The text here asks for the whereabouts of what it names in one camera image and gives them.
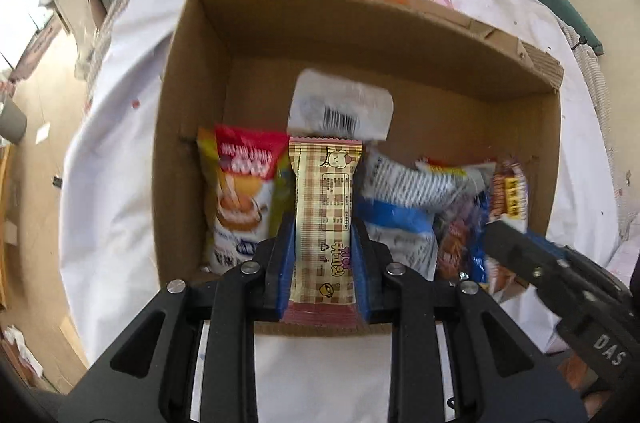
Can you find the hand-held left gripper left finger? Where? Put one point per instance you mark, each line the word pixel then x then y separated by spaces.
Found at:
pixel 286 265

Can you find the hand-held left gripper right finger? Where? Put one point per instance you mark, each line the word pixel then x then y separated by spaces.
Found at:
pixel 361 275

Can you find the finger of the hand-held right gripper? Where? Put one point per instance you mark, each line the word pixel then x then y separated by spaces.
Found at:
pixel 515 248

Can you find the blue cartoon snack packet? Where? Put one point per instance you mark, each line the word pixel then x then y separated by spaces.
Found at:
pixel 475 253

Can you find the beige checked snack packet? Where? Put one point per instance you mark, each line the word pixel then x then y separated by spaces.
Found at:
pixel 325 203

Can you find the white blue snack packet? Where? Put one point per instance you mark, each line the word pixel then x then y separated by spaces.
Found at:
pixel 400 203

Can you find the red white rice cake packet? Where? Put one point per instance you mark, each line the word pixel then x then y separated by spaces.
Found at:
pixel 240 183

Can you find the clear barcode snack packet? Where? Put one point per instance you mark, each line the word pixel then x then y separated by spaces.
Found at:
pixel 340 103

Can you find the cardboard box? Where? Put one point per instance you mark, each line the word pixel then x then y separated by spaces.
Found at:
pixel 350 33

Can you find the red yellow striped snack packet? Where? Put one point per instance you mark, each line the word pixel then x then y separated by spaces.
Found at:
pixel 510 195

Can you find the white snack packet red corner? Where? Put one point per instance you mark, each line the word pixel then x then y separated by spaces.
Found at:
pixel 450 175

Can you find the grey gingham bedsheet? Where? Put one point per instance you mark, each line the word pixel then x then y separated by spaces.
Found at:
pixel 590 88

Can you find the white paper sheet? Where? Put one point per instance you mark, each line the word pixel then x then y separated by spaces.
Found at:
pixel 43 132

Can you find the grey bin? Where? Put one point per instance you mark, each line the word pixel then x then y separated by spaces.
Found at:
pixel 11 119

